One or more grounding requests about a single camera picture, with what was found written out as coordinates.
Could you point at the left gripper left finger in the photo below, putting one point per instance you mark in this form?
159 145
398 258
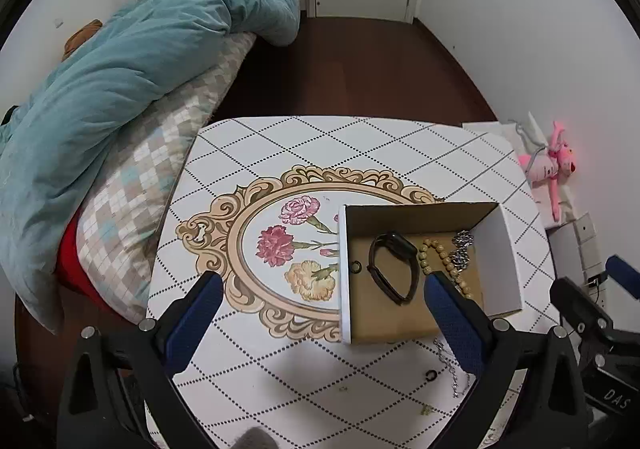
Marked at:
171 345

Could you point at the teal duvet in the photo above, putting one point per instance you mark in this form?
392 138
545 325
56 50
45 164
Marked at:
54 145

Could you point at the brown plush item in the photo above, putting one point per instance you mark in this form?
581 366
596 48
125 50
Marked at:
81 36

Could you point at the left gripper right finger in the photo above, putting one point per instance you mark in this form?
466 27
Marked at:
481 349

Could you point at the checkered bed sheet mattress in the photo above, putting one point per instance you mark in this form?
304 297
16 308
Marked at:
119 222

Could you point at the patterned white tablecloth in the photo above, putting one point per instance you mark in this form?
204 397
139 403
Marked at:
320 339

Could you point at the white cardboard box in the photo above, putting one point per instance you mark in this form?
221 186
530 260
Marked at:
425 268

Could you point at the red bedding under mattress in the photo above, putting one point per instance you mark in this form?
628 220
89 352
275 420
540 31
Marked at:
68 269

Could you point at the pink panther plush toy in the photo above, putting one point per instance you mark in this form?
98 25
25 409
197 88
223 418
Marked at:
550 165

